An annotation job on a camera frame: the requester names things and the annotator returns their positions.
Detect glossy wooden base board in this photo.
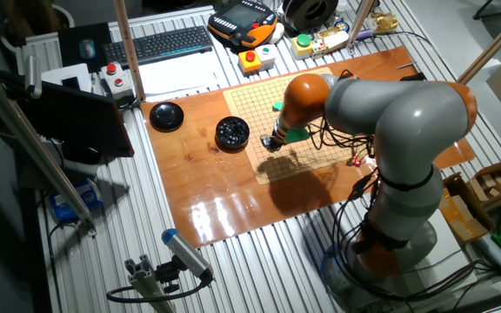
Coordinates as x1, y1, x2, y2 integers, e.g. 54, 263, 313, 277
140, 44, 477, 250

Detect beige grid Go board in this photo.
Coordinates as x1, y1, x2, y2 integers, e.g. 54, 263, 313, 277
223, 66, 364, 186

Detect green camera mount plate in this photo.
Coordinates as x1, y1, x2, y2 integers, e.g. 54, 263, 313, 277
284, 127, 311, 144

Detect white box with green button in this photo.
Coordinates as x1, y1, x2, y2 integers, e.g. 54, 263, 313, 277
254, 43, 278, 70

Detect black mouse pad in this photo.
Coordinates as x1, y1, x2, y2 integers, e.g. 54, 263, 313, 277
57, 22, 113, 74

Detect white paper sheets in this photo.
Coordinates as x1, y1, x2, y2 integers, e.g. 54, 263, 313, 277
137, 50, 230, 103

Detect black monitor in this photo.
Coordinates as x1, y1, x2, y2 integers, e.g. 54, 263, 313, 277
0, 69, 136, 159

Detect yellow box with green button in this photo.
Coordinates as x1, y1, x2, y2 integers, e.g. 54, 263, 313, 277
291, 33, 315, 61

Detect white flat sheet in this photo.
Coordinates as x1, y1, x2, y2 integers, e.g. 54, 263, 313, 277
424, 208, 480, 283

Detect orange and black teach pendant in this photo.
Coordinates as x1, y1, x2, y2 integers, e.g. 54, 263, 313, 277
207, 0, 279, 50

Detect black round bowl lid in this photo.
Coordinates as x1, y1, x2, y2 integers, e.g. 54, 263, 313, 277
149, 101, 185, 133

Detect black camera cable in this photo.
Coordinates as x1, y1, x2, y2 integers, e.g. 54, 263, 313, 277
105, 276, 213, 304

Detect long aluminium strut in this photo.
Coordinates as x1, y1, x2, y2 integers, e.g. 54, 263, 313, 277
0, 60, 98, 238

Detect white paper roll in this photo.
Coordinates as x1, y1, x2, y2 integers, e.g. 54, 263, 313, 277
475, 234, 501, 280

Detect white box with red buttons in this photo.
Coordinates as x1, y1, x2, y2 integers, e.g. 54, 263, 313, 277
99, 62, 135, 102

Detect blue plastic packet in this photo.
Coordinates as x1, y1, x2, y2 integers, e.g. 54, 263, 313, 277
48, 176, 104, 224

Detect silver camera on strut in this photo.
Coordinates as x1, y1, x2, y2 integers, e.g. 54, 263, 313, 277
23, 54, 43, 100

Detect crumpled gold wrapper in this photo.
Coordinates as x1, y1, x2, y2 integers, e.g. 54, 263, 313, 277
370, 11, 400, 35

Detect wooden frame post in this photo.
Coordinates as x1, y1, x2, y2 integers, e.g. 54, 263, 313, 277
457, 3, 501, 86
112, 0, 147, 103

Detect taped cardboard box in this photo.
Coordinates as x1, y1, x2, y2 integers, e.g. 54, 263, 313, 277
438, 171, 496, 245

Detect black round stone bowl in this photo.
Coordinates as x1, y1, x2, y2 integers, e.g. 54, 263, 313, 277
214, 116, 251, 152

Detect silver camera with blue end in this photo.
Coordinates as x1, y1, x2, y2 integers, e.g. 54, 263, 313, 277
161, 227, 215, 283

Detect short aluminium profile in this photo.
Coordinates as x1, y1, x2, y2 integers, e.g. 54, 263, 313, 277
124, 254, 177, 313

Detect gold and white box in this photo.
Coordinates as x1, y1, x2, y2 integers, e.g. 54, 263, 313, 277
317, 25, 351, 50

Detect orange box with red button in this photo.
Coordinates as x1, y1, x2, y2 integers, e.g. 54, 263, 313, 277
237, 50, 263, 75

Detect white rounded object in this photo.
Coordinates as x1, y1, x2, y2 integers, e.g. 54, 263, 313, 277
271, 21, 286, 45

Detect aluminium frame post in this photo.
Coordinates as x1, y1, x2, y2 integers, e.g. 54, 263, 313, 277
346, 0, 377, 56

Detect black filament spool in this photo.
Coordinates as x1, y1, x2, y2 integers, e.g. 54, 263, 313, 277
282, 0, 340, 32

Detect white rimmed plant pot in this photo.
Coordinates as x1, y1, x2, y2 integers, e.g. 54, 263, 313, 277
0, 0, 77, 56

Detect black computer keyboard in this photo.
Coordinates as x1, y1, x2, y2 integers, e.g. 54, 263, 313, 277
102, 25, 214, 67

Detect white device with black screen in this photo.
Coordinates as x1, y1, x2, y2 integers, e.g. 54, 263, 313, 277
40, 63, 93, 93

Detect grey computer mouse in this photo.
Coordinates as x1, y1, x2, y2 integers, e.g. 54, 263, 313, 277
78, 38, 97, 61

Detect cardboard box with wood blocks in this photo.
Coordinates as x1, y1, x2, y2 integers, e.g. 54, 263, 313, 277
467, 157, 501, 210

